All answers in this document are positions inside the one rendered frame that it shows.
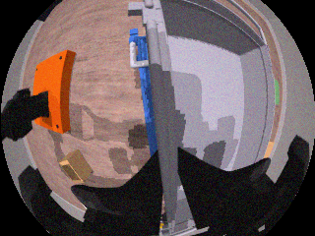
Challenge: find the blue plastic tray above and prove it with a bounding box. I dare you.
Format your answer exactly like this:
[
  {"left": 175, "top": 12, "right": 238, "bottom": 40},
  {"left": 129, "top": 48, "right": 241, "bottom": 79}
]
[{"left": 129, "top": 28, "right": 158, "bottom": 157}]

